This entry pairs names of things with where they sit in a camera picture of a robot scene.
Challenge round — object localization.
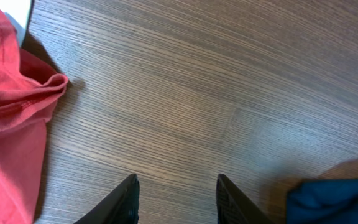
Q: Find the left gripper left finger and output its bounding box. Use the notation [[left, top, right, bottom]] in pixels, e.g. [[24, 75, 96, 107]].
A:
[[75, 174, 140, 224]]

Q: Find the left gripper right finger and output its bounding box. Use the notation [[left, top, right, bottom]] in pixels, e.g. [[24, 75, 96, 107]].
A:
[[216, 174, 273, 224]]

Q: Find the blue t-shirt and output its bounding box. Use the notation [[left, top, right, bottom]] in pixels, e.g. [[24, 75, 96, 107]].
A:
[[286, 179, 358, 224]]

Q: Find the red t-shirt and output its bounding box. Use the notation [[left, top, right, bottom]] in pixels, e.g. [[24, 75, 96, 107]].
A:
[[0, 10, 68, 223]]

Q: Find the white t-shirt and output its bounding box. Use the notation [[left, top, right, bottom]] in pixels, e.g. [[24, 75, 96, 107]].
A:
[[0, 0, 33, 46]]

